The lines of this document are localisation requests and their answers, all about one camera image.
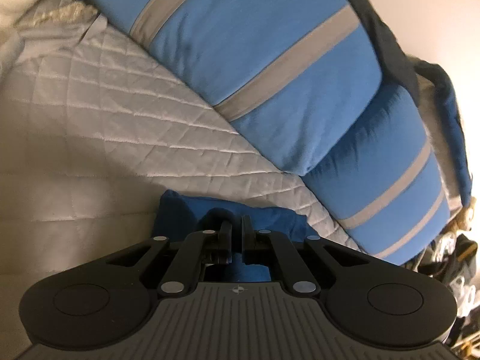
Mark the dark navy cloth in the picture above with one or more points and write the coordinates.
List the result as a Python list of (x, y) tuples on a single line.
[(393, 52)]

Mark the grey quilted bedspread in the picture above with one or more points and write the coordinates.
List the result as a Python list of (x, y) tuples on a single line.
[(112, 120)]

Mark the white duvet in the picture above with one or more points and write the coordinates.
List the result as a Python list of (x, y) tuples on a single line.
[(22, 0)]

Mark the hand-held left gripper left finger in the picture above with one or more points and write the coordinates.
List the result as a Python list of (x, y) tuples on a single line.
[(227, 234)]

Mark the cream fluffy blanket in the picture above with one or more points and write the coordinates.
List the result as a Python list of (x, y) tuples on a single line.
[(56, 15)]

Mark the blue grey-striped pillow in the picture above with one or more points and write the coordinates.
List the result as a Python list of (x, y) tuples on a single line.
[(375, 180), (262, 56)]

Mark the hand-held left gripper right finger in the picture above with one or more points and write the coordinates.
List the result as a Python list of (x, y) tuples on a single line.
[(247, 230)]

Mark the dark blue garment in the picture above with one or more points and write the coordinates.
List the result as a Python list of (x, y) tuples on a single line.
[(180, 210)]

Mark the beige plush object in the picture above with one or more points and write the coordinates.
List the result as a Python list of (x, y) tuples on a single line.
[(460, 218)]

